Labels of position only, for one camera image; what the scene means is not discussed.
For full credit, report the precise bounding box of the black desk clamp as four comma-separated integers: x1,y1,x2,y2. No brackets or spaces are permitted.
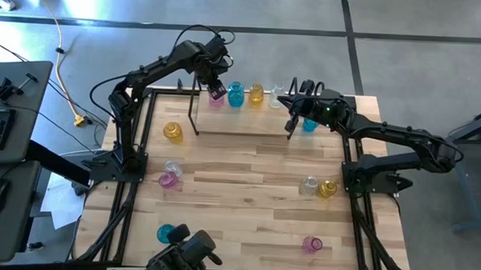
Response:
0,71,40,104

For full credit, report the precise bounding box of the wooden shelf with black frame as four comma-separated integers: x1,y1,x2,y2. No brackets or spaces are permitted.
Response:
187,71,302,141

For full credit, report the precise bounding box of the black rig frame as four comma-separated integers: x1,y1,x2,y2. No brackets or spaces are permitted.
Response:
69,73,418,270

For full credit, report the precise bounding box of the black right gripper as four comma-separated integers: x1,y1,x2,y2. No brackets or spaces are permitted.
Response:
275,95,355,134

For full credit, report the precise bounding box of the black diagonal desk bar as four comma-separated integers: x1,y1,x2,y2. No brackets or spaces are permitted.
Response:
24,138,94,187

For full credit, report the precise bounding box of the pink fine-ribbed glass jar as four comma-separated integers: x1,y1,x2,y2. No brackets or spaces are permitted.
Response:
158,171,180,191

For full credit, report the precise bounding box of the white paper sheet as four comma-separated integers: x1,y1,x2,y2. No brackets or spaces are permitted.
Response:
39,171,88,232

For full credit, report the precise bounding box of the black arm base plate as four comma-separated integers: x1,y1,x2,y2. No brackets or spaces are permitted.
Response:
341,159,415,197
87,150,149,184

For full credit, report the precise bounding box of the clear fine-ribbed glass jar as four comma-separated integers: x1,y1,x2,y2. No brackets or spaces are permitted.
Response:
162,159,184,178

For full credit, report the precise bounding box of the tall teal pebbled glass vase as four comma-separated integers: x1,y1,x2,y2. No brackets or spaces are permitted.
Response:
226,80,246,109

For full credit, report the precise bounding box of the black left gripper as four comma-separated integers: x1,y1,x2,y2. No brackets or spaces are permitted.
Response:
193,54,230,101

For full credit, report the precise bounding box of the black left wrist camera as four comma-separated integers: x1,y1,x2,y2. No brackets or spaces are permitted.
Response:
205,34,231,58

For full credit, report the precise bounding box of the pink ribbed glass bottle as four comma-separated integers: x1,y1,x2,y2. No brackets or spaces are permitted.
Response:
208,95,227,109

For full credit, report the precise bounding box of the thin black floor cable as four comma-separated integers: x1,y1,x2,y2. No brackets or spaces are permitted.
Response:
0,36,111,127

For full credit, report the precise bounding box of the black bulky device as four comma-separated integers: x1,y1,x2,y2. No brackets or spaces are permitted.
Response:
139,221,225,270

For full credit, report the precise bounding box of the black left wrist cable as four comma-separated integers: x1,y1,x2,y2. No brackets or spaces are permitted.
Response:
171,22,236,70

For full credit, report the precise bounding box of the yellow floor cable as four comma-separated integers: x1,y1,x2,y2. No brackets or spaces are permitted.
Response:
22,0,95,128

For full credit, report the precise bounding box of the clear wide-fluted glass jar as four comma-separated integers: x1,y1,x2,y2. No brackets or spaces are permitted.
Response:
298,175,319,197

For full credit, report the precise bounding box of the black right shoulder cable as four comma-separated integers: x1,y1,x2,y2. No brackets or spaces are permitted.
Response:
422,134,466,172

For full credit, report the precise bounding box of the dark grey desk panel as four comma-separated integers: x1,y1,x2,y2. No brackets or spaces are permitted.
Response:
0,58,55,167
0,159,43,267

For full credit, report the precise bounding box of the teal diamond-pattern glass vase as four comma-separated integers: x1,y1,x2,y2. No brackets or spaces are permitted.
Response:
156,223,175,245

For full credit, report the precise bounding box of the grey metal cart frame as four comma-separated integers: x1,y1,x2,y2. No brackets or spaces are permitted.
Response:
441,100,481,236

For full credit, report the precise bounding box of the teal ring-embossed glass bottle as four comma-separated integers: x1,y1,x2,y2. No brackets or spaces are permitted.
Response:
302,117,321,134

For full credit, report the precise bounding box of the yellow ribbed tapered glass vase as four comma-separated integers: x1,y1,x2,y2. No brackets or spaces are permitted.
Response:
248,83,265,106

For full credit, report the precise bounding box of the yellow ribbed glass bottle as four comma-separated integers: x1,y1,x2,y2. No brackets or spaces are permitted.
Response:
316,179,338,199

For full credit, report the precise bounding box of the clear ribbed glass bottle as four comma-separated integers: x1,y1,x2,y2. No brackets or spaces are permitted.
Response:
268,83,286,109

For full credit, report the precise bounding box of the black shoulder cable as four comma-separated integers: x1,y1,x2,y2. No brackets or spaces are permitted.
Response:
422,134,466,172
88,72,128,123

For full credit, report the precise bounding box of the black left shoulder cable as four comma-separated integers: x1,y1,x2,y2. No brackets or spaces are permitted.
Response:
88,72,128,123

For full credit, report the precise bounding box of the pink fluted bulbous glass vase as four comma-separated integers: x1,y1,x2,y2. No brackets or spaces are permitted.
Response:
301,235,325,255

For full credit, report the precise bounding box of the yellow diamond-pattern glass vase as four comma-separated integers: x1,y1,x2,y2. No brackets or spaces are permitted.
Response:
162,121,184,146

